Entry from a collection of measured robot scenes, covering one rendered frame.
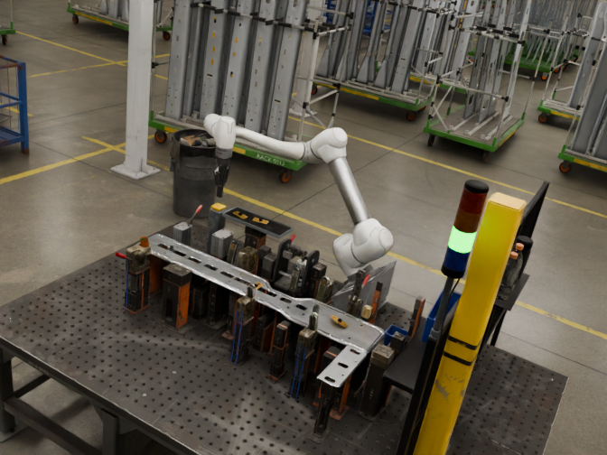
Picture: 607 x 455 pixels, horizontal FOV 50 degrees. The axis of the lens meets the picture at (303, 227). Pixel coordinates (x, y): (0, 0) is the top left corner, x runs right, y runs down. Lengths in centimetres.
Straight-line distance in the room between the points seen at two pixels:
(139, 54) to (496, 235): 501
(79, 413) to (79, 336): 74
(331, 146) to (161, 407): 161
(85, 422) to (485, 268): 255
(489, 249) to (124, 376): 177
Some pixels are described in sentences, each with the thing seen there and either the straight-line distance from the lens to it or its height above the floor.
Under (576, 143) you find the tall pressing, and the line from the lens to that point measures 958.
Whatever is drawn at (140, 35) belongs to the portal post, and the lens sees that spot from 655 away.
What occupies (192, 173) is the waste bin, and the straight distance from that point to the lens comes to 590.
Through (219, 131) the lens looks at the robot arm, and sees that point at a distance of 346.
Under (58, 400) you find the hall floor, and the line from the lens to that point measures 410.
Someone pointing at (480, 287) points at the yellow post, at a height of 172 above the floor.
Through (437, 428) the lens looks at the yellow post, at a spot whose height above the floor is 113.
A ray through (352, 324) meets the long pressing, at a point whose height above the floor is 100.
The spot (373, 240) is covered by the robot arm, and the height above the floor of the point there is 118.
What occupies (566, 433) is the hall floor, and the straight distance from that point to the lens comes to 461.
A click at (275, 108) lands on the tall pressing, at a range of 735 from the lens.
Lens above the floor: 270
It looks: 26 degrees down
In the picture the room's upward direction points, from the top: 9 degrees clockwise
